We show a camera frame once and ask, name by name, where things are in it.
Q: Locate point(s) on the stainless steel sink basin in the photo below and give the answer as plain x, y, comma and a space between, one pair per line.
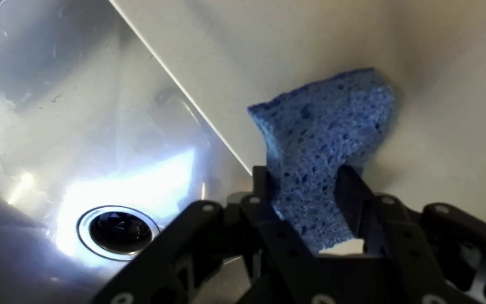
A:
85, 112

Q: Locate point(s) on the round sink drain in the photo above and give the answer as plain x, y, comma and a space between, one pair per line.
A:
119, 232

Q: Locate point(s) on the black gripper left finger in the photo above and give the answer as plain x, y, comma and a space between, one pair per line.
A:
287, 264

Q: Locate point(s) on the blue sponge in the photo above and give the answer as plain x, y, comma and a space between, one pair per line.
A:
321, 129

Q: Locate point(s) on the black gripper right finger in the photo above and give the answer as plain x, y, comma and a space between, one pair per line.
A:
412, 254

